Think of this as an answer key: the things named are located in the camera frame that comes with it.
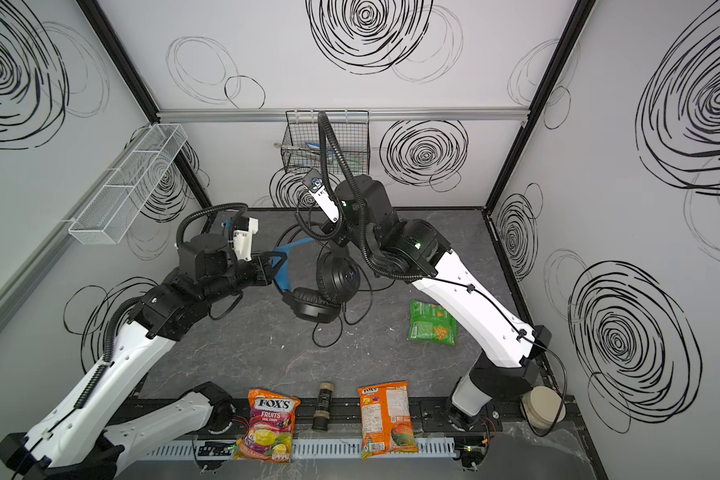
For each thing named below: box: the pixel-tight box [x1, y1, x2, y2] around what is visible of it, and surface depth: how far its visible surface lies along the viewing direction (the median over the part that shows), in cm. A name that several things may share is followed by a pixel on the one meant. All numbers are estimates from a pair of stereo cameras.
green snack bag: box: [408, 300, 458, 346], surface depth 88 cm
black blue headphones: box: [273, 238, 361, 323], surface depth 55 cm
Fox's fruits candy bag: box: [234, 389, 301, 463], surface depth 70 cm
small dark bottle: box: [312, 382, 335, 432], surface depth 74 cm
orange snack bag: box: [358, 380, 419, 461], surface depth 73 cm
